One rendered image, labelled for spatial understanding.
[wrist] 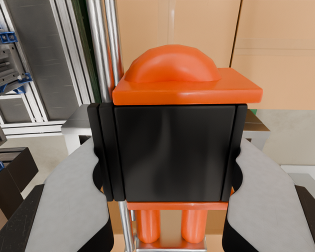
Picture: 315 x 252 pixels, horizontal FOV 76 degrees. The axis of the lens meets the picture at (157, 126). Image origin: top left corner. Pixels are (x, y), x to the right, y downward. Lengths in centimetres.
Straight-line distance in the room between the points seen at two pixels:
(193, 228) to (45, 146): 153
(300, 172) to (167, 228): 170
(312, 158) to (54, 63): 177
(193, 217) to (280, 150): 152
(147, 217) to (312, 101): 76
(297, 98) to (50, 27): 103
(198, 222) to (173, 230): 4
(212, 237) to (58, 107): 98
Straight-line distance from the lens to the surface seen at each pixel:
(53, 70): 114
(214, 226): 46
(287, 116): 155
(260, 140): 79
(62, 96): 116
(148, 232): 19
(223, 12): 67
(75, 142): 78
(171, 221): 22
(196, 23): 66
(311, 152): 181
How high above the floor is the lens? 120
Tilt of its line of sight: 62 degrees down
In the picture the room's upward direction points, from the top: 178 degrees counter-clockwise
